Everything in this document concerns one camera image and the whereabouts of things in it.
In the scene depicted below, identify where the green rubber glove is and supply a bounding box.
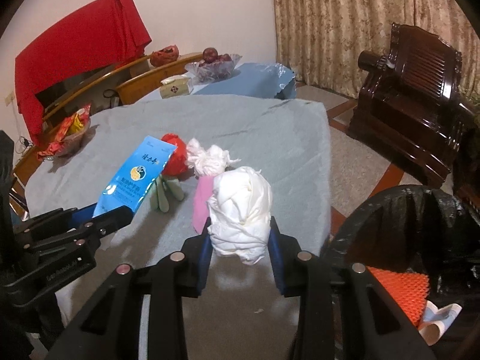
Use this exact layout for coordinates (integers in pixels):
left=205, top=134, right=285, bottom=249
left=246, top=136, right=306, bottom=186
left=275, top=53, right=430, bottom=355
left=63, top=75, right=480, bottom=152
left=149, top=175, right=185, bottom=213

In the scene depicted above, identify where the blue snack packet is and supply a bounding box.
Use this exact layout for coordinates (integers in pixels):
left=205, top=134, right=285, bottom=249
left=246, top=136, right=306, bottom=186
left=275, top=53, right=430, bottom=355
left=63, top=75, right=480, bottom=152
left=93, top=136, right=176, bottom=217

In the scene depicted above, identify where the small white tissue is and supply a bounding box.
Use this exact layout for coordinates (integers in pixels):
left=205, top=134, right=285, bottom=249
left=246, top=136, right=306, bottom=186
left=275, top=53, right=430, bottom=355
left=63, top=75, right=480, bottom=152
left=185, top=138, right=241, bottom=177

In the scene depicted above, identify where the large white tissue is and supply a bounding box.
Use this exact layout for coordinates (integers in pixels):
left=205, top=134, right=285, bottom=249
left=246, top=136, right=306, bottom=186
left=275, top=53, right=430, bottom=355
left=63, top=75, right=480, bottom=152
left=208, top=166, right=272, bottom=266

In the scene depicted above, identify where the black lined trash bin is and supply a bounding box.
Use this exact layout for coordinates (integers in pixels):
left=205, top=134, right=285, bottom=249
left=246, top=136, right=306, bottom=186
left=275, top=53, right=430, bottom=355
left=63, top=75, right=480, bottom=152
left=320, top=185, right=479, bottom=359

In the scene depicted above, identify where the orange foam net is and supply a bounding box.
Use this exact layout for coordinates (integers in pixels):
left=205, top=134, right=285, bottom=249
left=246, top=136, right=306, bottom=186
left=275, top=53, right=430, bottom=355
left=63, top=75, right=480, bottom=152
left=368, top=267, right=430, bottom=328

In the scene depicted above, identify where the red snack bag pile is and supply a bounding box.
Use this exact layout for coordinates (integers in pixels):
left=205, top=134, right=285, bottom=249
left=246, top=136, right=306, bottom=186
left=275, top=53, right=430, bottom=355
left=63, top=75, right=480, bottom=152
left=37, top=104, right=91, bottom=161

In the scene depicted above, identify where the white paper tube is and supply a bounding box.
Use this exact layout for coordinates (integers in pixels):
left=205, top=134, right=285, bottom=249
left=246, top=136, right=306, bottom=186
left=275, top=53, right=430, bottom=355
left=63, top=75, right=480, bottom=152
left=418, top=301, right=462, bottom=346

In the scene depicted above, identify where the red crumpled plastic bag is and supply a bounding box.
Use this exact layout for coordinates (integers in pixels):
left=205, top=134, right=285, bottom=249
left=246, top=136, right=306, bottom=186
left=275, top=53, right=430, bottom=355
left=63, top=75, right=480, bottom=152
left=161, top=133, right=188, bottom=176

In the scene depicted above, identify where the pink wrapper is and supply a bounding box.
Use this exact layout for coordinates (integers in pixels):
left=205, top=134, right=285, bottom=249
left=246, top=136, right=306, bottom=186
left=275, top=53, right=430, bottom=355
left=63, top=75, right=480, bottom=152
left=192, top=176, right=215, bottom=234

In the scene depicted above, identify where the wooden tv cabinet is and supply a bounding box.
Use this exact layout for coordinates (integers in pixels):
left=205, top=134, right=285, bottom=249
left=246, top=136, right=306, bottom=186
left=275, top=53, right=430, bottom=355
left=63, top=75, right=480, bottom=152
left=12, top=52, right=202, bottom=213

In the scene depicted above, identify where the tissue box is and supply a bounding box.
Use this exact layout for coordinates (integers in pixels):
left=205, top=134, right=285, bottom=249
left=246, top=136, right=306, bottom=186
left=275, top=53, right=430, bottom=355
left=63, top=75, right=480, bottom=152
left=159, top=75, right=193, bottom=98

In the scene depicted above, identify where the grey-blue table towel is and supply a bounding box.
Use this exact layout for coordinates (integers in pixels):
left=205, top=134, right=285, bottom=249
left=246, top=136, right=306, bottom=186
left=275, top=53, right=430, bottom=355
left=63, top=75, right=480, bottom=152
left=25, top=95, right=330, bottom=359

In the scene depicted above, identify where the red orange bag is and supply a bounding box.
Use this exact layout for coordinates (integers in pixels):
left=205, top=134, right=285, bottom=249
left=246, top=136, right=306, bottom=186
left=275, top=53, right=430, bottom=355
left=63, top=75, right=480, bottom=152
left=150, top=45, right=179, bottom=68

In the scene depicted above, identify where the glass fruit bowl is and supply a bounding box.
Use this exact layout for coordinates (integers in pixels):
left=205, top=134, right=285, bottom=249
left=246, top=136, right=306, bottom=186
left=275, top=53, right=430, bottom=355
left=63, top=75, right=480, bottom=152
left=185, top=54, right=242, bottom=83

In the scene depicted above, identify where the red cloth cover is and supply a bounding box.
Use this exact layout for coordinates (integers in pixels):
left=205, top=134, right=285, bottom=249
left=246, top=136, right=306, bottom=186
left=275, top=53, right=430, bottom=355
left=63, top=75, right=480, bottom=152
left=15, top=0, right=151, bottom=145

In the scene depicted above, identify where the red apple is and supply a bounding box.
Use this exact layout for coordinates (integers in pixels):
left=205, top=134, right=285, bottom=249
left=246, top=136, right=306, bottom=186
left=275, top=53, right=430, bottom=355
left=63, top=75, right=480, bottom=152
left=202, top=47, right=219, bottom=63

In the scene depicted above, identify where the dark wooden armchair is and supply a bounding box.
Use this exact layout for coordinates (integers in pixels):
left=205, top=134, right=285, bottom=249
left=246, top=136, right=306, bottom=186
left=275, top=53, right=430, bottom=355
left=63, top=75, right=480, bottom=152
left=347, top=23, right=474, bottom=188

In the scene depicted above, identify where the blue tablecloth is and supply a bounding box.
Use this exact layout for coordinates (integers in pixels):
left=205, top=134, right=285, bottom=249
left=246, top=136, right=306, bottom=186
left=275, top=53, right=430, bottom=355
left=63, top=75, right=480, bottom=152
left=138, top=62, right=297, bottom=102

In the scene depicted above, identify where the beige patterned curtain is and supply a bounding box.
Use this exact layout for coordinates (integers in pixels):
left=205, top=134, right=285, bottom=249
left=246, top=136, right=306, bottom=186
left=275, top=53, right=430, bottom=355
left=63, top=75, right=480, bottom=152
left=274, top=0, right=479, bottom=98

